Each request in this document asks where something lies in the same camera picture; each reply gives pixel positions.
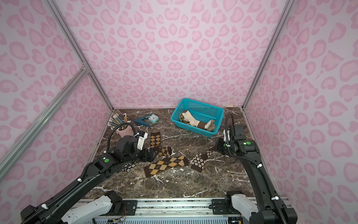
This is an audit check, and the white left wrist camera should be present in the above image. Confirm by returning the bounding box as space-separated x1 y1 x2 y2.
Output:
134 131 148 151

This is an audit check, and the beige green argyle sock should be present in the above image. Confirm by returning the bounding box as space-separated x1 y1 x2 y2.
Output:
207 124 216 132

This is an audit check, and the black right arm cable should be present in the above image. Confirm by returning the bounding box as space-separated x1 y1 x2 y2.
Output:
224 112 235 141

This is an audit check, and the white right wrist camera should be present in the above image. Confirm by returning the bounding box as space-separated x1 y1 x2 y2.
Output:
223 130 230 142

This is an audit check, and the small mint alarm clock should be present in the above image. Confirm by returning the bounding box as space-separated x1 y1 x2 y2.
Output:
148 114 159 124

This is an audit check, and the bundle of coloured pencils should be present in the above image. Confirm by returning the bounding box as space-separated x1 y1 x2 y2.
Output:
107 113 129 130

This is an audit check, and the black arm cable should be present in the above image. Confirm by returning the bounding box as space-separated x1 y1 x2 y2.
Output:
106 122 138 153
224 112 235 141

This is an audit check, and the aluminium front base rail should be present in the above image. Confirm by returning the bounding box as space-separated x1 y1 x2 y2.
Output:
58 192 280 224

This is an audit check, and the dark teal stapler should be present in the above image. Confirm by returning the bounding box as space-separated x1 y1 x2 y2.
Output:
134 115 151 127

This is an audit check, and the pink metal pencil cup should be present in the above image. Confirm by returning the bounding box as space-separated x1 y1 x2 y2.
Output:
116 125 134 138

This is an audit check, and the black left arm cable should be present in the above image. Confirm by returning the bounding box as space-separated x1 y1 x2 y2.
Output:
106 122 138 153

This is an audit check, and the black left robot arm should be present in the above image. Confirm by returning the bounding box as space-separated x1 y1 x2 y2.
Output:
21 133 161 224

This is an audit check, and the brown cream striped sock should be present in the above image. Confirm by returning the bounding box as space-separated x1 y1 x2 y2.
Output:
180 110 215 130

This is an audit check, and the brown yellow argyle sock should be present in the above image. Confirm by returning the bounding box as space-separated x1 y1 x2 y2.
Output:
144 155 189 177
150 132 172 157

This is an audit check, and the brown daisy pattern sock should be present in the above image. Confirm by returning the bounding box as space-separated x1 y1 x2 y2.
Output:
191 151 215 173
122 162 137 172

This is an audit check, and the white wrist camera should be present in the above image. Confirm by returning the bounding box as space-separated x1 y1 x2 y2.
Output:
223 130 230 142
134 131 148 151

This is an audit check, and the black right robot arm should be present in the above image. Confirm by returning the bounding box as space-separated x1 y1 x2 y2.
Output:
215 125 298 224

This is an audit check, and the teal plastic mesh basket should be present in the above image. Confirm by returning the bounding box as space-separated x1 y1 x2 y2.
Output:
171 98 225 137

